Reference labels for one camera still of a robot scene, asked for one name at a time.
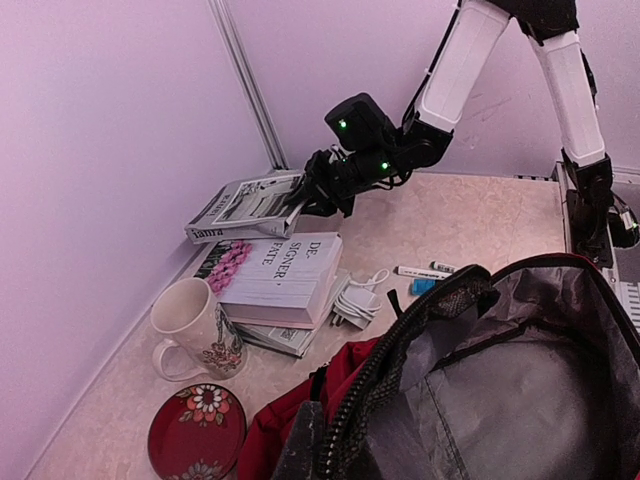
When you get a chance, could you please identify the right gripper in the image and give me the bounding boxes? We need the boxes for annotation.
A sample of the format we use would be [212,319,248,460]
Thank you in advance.
[285,150,355,218]

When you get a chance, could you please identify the grey photo cover book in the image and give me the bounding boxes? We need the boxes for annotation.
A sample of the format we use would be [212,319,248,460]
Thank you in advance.
[184,170,303,245]

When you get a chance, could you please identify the white Designer Fate book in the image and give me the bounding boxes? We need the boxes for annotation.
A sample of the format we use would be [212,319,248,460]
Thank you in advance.
[195,232,343,330]

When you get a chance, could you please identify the thin grey booklet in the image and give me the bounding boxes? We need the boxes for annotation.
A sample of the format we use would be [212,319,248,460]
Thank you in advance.
[234,269,350,358]

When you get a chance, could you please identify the red backpack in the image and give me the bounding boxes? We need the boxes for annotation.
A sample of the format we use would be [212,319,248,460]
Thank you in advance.
[237,254,639,479]

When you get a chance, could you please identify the white marker black cap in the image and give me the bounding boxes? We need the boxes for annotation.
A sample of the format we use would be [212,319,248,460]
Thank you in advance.
[394,265,454,280]

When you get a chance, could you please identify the slim white pen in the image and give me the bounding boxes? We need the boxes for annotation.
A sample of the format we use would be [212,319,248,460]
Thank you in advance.
[430,261,457,273]

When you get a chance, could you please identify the blue black highlighter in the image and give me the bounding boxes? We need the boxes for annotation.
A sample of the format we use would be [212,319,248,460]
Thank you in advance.
[410,278,437,296]

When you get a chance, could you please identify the white floral mug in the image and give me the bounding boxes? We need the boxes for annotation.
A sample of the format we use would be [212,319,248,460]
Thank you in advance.
[150,277,248,383]

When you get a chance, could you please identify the red floral saucer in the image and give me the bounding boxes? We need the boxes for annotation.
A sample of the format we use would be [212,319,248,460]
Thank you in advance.
[147,383,247,479]

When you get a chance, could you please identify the white charger with cable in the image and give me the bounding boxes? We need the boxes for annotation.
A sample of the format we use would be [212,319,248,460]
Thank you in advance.
[330,269,390,330]

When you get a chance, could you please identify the right aluminium frame post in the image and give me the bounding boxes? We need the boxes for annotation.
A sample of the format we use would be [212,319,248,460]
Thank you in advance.
[207,0,289,170]

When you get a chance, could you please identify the front aluminium rail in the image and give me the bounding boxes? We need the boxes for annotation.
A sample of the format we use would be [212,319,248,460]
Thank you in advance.
[552,162,639,327]

